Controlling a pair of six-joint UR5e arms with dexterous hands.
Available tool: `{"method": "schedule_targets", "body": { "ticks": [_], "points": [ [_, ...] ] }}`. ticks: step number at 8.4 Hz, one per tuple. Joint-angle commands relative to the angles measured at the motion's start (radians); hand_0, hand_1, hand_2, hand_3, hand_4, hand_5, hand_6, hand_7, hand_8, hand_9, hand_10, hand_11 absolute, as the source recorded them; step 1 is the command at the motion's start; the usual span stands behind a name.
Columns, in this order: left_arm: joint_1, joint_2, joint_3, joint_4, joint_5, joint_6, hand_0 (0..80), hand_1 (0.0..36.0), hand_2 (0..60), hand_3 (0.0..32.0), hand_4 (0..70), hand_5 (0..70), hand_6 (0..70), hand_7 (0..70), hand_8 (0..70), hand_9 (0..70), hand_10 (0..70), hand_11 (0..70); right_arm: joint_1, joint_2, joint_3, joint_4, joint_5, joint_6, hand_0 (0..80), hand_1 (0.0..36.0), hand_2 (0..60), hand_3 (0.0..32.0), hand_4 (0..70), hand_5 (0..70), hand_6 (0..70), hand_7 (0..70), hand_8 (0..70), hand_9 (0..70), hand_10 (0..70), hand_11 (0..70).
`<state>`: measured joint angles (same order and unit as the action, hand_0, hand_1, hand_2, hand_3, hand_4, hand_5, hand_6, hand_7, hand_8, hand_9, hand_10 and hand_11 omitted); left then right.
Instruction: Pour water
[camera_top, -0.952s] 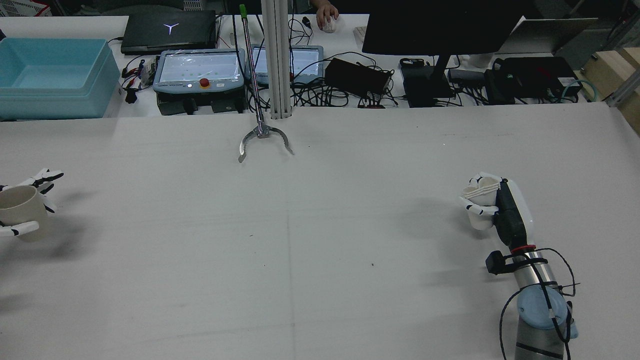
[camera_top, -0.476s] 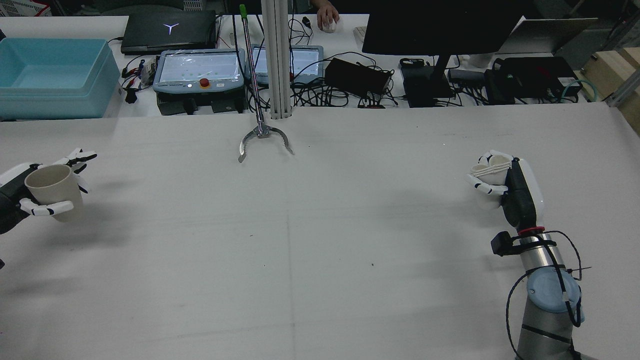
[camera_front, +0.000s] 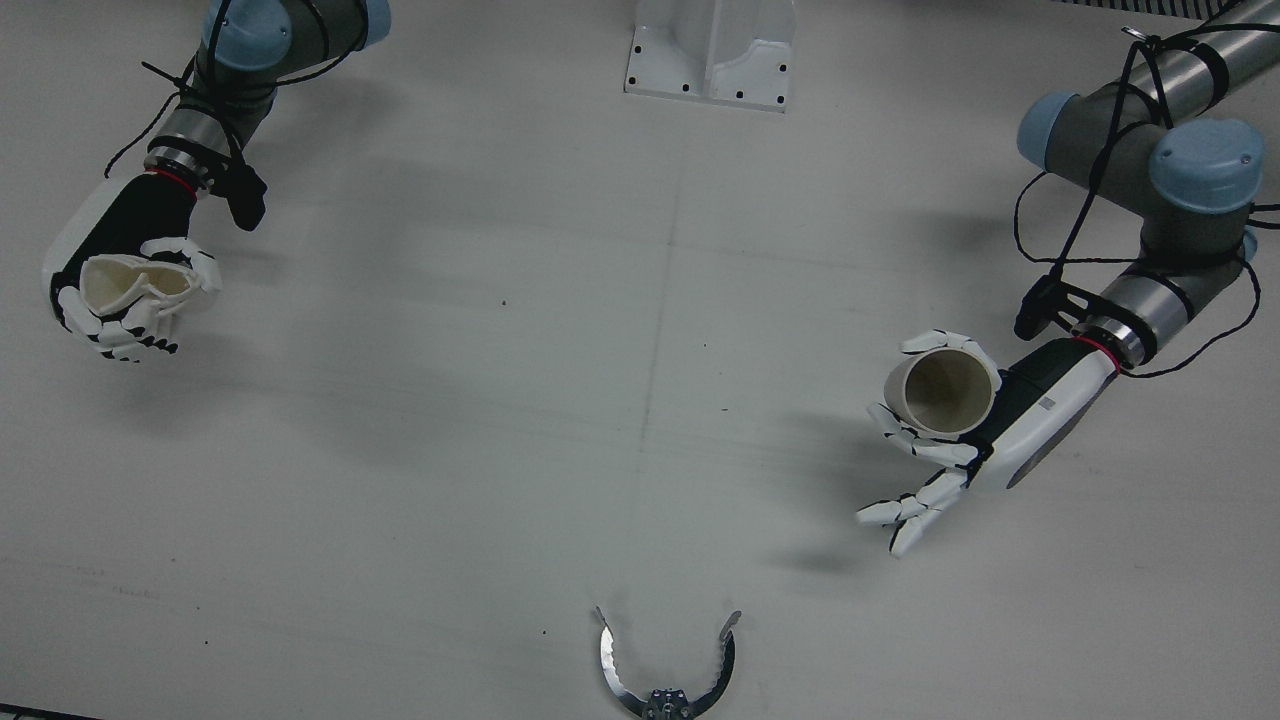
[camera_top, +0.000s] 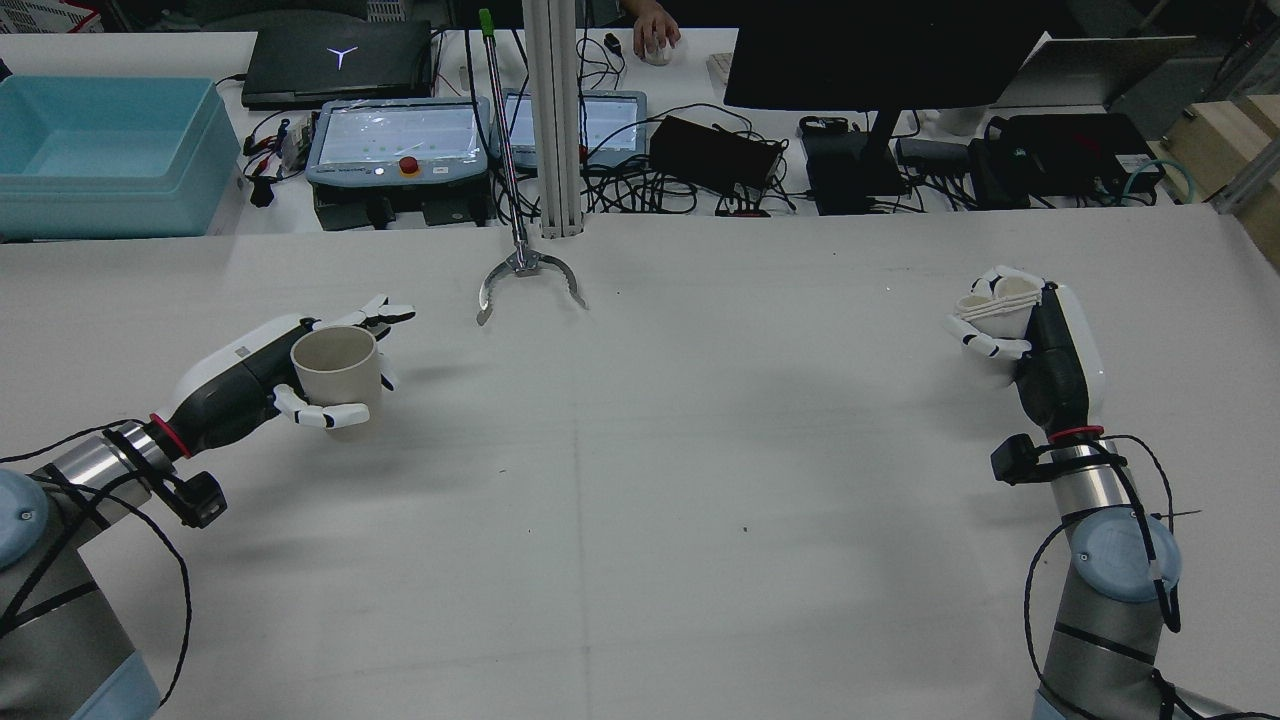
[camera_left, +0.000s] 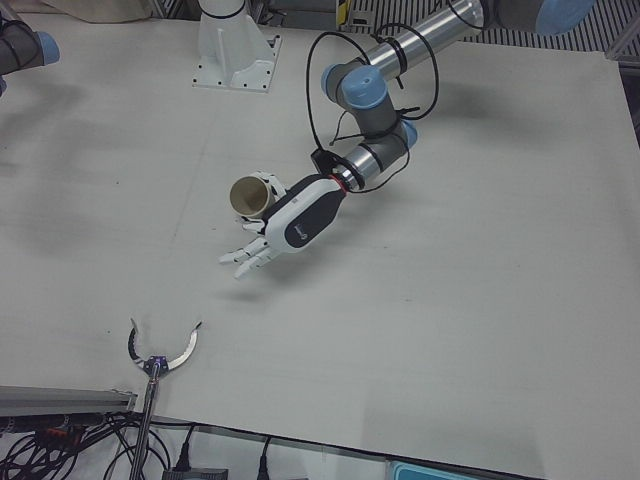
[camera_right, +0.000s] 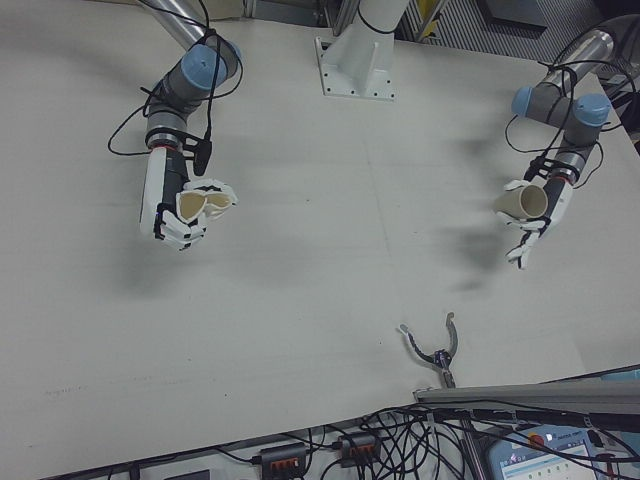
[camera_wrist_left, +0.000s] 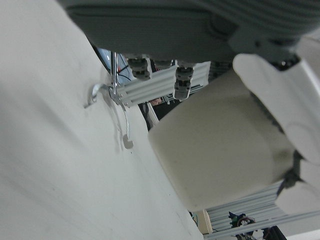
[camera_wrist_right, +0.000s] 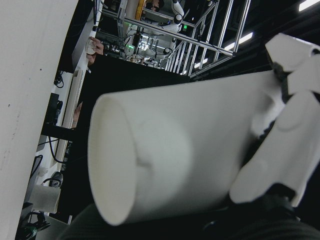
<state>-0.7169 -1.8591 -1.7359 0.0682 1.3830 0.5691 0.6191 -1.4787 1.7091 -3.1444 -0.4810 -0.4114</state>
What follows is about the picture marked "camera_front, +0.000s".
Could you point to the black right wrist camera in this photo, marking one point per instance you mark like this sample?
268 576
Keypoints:
245 195

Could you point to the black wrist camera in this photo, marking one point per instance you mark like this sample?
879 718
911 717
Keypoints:
1045 305
245 195

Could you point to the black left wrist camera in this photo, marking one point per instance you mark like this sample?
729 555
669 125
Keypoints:
1045 305

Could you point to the metal toothed tongs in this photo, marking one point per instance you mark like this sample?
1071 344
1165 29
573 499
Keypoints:
668 680

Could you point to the white metal mounting bracket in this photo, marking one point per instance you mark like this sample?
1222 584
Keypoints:
712 55

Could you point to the intact white paper cup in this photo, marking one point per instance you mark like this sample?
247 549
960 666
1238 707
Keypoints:
942 393

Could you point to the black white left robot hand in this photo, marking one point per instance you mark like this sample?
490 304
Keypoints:
1000 430

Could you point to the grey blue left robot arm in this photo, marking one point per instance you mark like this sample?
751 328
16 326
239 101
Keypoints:
1150 190

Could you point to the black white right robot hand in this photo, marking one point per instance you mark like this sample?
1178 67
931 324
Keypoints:
125 265

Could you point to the crushed white paper cup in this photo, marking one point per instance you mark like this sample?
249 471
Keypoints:
130 282

